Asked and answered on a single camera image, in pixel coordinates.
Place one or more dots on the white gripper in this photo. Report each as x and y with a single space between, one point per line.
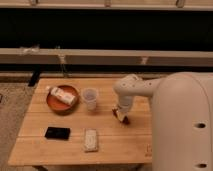
123 109

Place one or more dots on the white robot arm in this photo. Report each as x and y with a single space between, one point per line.
182 118

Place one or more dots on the white sponge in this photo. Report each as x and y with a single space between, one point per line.
90 140

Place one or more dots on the black rectangular sponge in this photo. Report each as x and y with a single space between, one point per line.
57 133

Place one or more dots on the clear plastic cup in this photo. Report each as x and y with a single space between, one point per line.
89 97

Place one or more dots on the wooden table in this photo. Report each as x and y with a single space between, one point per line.
117 143

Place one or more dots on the white box on plate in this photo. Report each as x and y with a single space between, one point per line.
63 96

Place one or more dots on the orange round plate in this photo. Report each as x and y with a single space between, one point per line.
56 105

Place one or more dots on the grey horizontal rail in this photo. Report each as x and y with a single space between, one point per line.
105 57

